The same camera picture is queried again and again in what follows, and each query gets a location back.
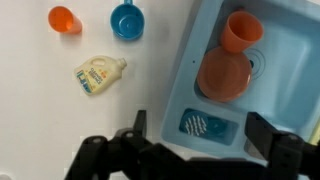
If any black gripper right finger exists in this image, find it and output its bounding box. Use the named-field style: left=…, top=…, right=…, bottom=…
left=244, top=111, right=320, bottom=180

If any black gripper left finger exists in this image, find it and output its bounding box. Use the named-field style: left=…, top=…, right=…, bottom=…
left=64, top=109, right=188, bottom=180

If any orange toy plate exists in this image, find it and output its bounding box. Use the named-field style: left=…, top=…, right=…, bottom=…
left=196, top=45, right=253, bottom=103

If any blue toy sink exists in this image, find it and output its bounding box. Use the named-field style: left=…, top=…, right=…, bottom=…
left=160, top=0, right=320, bottom=165

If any small orange cup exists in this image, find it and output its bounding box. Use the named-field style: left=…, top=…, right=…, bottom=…
left=47, top=5, right=83, bottom=35

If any blue mug with handle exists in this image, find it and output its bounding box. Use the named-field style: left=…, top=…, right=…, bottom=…
left=109, top=0, right=146, bottom=42

